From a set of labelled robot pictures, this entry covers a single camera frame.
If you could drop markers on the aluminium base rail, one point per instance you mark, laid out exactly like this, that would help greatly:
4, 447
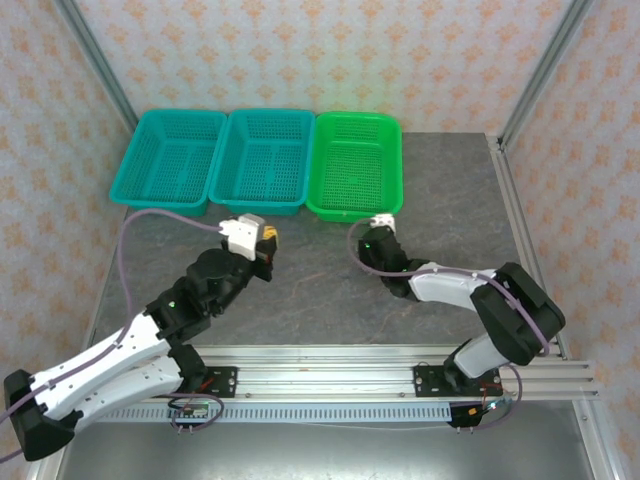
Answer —
325, 372

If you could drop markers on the green plastic basket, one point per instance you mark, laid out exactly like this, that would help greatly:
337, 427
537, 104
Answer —
355, 165

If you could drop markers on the aluminium side rail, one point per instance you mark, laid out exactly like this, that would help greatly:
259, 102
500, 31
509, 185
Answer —
505, 200
92, 334

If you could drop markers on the teal plastic basket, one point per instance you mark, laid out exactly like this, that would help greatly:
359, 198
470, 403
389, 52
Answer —
165, 160
260, 160

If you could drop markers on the aluminium frame post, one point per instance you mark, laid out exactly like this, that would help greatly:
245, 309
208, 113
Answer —
95, 60
545, 65

